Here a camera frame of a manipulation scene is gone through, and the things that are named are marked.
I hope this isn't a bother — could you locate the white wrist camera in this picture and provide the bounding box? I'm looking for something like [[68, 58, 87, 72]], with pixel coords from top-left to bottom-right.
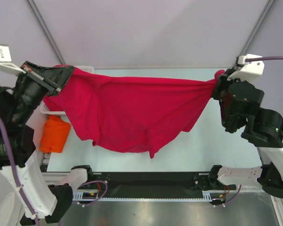
[[0, 44, 25, 76], [227, 54, 265, 82]]

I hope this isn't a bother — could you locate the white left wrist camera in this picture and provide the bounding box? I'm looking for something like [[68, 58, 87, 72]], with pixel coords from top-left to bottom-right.
[[0, 44, 25, 76]]

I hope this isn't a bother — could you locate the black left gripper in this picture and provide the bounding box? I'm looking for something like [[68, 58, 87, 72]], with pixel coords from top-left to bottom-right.
[[10, 57, 75, 119]]

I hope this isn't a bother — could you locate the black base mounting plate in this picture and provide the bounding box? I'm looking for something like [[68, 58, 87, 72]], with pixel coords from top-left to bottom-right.
[[77, 171, 236, 200]]

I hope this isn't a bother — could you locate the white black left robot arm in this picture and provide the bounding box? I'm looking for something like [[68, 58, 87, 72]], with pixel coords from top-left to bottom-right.
[[0, 62, 95, 226]]

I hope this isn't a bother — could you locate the white plastic laundry basket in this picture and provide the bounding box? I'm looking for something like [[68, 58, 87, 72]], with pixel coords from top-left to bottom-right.
[[40, 65, 95, 117]]

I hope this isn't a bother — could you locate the orange folded t shirt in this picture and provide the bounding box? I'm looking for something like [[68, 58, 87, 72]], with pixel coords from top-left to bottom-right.
[[40, 115, 71, 153]]

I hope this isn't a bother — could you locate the white slotted cable duct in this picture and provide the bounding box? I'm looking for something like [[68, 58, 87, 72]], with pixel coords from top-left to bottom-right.
[[72, 192, 224, 204]]

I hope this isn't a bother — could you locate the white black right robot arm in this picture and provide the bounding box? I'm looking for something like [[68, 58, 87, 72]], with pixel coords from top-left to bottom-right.
[[208, 69, 283, 199]]

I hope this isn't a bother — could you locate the red t shirt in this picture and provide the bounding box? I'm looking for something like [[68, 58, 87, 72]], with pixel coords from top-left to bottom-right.
[[44, 69, 217, 158]]

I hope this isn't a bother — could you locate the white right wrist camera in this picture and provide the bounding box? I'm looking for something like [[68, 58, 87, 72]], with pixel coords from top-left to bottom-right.
[[227, 54, 265, 82]]

